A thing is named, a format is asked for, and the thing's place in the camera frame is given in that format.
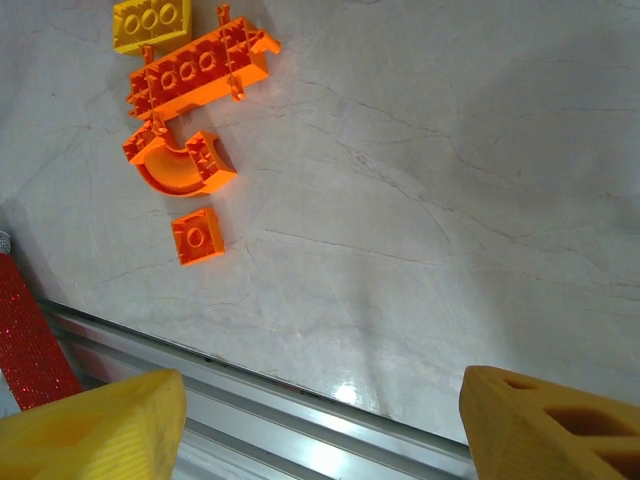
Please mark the orange arch lego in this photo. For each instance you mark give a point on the orange arch lego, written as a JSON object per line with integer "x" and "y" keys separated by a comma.
{"x": 170, "y": 175}

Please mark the long orange lego brick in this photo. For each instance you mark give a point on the long orange lego brick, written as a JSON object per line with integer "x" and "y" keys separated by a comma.
{"x": 195, "y": 75}

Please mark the long aluminium frame rail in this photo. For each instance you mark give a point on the long aluminium frame rail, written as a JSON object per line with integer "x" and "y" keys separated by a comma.
{"x": 300, "y": 430}

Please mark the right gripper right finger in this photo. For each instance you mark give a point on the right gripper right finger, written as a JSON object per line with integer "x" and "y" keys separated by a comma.
{"x": 525, "y": 430}

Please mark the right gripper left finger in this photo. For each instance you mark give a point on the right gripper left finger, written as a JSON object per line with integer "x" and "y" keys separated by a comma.
{"x": 90, "y": 435}

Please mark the small orange square lego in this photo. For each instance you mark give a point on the small orange square lego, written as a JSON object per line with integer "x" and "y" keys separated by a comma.
{"x": 197, "y": 237}

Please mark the yellow lego plate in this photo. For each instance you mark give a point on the yellow lego plate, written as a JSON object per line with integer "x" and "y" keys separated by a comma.
{"x": 150, "y": 25}

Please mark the red strip tool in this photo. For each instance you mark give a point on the red strip tool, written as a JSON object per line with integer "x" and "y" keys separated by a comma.
{"x": 30, "y": 340}

